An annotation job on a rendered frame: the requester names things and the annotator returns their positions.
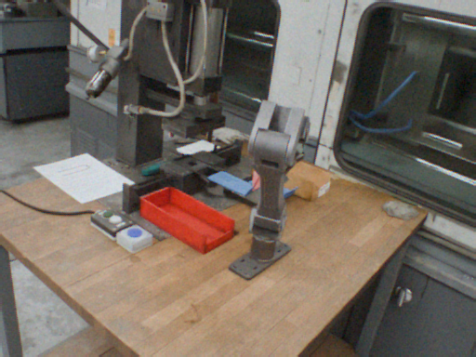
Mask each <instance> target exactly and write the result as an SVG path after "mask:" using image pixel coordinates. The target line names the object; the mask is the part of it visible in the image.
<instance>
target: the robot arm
mask: <svg viewBox="0 0 476 357"><path fill-rule="evenodd" d="M304 113H305V109H302V108H298V107H295V106H292V108H289V107H285V106H281V105H278V103H275V102H272V101H267V100H263V101H262V103H261V105H260V110H259V112H258V116H257V119H256V122H255V126H254V128H253V130H252V133H251V135H250V138H249V141H248V156H251V157H254V160H253V163H252V164H251V167H252V168H254V169H255V172H254V177H253V183H252V186H251V188H253V187H255V188H254V189H253V190H252V192H253V191H254V190H256V189H257V188H260V200H259V202H258V206H254V207H253V208H252V211H251V214H250V217H249V220H251V222H250V226H249V228H248V233H249V234H253V239H252V244H251V248H249V250H248V252H247V253H245V254H244V255H242V256H241V257H240V258H237V259H236V260H235V261H234V262H232V263H229V271H231V272H233V273H234V274H237V275H238V276H240V277H242V279H244V280H247V281H250V280H253V279H254V278H255V277H256V276H257V275H259V274H261V273H262V272H263V271H265V270H266V269H268V268H269V267H270V266H271V265H272V264H273V263H274V262H277V261H278V260H279V259H280V258H282V257H284V256H285V255H286V254H288V253H289V252H290V251H291V250H292V246H291V245H287V244H286V243H284V242H282V241H280V239H281V237H282V235H283V233H284V227H285V224H286V221H287V214H286V205H287V202H286V201H285V199H284V193H283V188H284V184H285V183H286V182H287V181H288V180H289V179H288V176H287V174H288V172H289V171H290V170H291V168H293V167H294V165H295V164H296V162H300V160H301V159H302V158H303V157H304V156H305V155H306V154H305V153H304V152H303V147H304V145H305V144H306V142H307V140H308V137H309V134H310V129H311V122H310V117H309V116H304ZM264 128H265V129H264ZM268 128H269V129H272V130H274V131H276V132H274V131H271V130H268Z"/></svg>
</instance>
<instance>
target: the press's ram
mask: <svg viewBox="0 0 476 357"><path fill-rule="evenodd" d="M192 94H193V95H194V96H192V95H191V94H186V97H185V106H184V108H183V109H182V110H183V112H180V113H179V114H178V115H176V116H174V117H164V118H162V129H163V130H167V131H168V136H169V137H171V138H172V137H175V135H177V136H180V137H183V138H184V139H187V138H189V137H193V136H198V135H202V134H204V133H206V132H209V131H212V130H215V129H218V128H223V127H225V122H226V116H223V115H222V106H221V105H218V104H215V103H212V102H209V101H207V100H206V97H208V94H205V95H204V97H203V98H200V97H199V95H198V94H196V93H193V92H192ZM147 98H152V99H155V100H157V101H159V102H163V103H164V104H167V105H168V106H171V107H175V108H178V107H179V104H180V91H179V90H176V89H173V88H170V87H169V86H158V87H153V88H147Z"/></svg>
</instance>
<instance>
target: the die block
mask: <svg viewBox="0 0 476 357"><path fill-rule="evenodd" d="M165 173H169V174H170V175H172V179H171V185H169V186H167V187H165V188H168V187H170V186H171V187H173V188H177V190H179V191H181V192H183V193H185V194H189V195H190V196H191V195H194V194H195V187H196V181H198V180H196V179H195V178H193V177H192V175H190V176H188V177H186V178H181V177H179V176H177V175H174V174H172V173H170V172H169V171H167V170H165ZM200 173H201V174H203V175H207V176H211V175H215V174H214V173H212V172H210V171H209V169H206V170H204V171H202V172H200ZM215 185H218V183H216V182H215V181H214V182H212V183H209V184H208V186H207V187H208V188H212V187H214V186H215Z"/></svg>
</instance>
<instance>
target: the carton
mask: <svg viewBox="0 0 476 357"><path fill-rule="evenodd" d="M287 176H288V179H289V180H288V181H287V182H286V183H285V184H284V187H285V188H288V189H290V190H293V189H294V188H296V187H299V188H297V189H296V190H295V191H294V195H296V196H298V197H300V198H302V199H304V200H306V201H310V202H311V201H313V200H315V199H317V198H318V197H319V196H321V195H322V194H324V193H326V192H329V184H330V181H329V180H330V177H331V174H330V173H328V172H326V171H323V170H322V169H320V168H316V167H314V166H312V165H308V164H306V163H304V162H296V164H295V165H294V167H293V168H291V170H290V171H289V172H288V174H287Z"/></svg>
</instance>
